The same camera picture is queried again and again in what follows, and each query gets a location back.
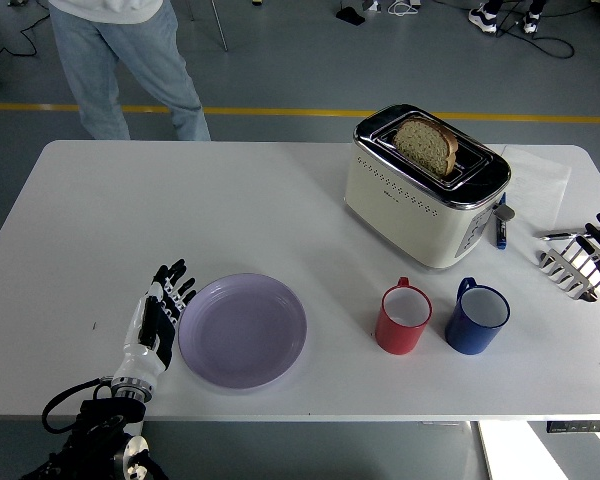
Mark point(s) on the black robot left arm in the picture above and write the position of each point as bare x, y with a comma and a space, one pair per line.
100, 420

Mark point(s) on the black and silver pen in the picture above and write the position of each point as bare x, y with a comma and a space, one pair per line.
555, 235

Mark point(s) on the white table leg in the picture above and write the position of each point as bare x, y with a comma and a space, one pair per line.
125, 450
485, 450

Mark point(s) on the red mug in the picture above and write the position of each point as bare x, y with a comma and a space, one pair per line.
395, 337

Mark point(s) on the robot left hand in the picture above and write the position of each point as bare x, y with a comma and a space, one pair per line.
152, 330

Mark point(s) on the cream and chrome toaster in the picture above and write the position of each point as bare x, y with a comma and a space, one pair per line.
405, 220

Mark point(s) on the metal-legged chair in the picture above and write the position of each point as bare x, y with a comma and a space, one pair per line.
221, 30

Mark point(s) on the white paper sheet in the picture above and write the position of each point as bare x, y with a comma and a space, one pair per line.
540, 180

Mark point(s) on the black table control panel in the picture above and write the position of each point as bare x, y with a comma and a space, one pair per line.
580, 427

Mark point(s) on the blue marker pen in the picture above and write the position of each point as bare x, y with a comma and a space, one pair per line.
501, 235

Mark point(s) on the small grey white device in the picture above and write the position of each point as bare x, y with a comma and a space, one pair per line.
371, 5

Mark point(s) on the purple plate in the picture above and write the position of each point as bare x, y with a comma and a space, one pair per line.
245, 330

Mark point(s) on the person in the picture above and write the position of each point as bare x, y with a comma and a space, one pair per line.
105, 75
482, 20

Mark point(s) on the blue mug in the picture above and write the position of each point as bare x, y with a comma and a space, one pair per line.
470, 340

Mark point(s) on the brown bread slice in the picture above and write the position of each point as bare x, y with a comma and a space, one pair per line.
425, 145

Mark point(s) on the black foot pedal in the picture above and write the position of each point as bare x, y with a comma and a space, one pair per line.
352, 16

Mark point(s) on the silver metal toast rack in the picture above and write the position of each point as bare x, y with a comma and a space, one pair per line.
555, 265

